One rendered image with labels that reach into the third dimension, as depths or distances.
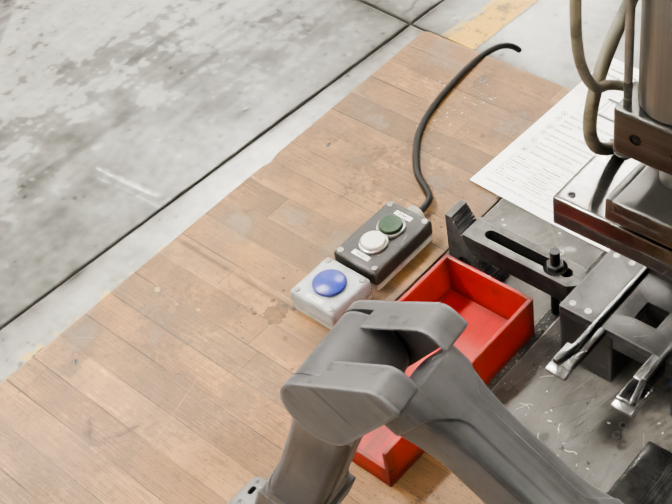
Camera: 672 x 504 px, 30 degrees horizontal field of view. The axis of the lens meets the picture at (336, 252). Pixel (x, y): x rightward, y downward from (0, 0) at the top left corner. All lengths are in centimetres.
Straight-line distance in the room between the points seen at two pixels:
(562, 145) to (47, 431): 72
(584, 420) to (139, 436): 48
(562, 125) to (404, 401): 87
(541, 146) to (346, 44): 176
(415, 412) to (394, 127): 87
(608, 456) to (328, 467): 39
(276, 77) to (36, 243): 76
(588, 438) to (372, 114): 59
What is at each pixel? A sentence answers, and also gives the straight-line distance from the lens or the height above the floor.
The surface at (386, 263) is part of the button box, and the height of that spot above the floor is 93.
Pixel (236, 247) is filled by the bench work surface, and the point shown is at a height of 90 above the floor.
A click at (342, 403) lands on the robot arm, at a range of 87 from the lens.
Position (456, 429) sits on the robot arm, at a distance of 86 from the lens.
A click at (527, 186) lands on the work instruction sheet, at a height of 90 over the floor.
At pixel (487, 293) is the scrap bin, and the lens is 141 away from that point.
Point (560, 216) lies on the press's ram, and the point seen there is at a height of 112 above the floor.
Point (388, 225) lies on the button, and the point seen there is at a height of 94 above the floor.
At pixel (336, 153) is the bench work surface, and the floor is 90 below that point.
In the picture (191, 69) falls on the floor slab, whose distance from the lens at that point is 338.
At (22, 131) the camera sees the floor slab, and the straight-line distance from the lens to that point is 336.
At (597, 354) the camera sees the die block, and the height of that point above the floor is 94.
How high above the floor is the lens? 199
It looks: 46 degrees down
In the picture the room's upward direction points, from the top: 12 degrees counter-clockwise
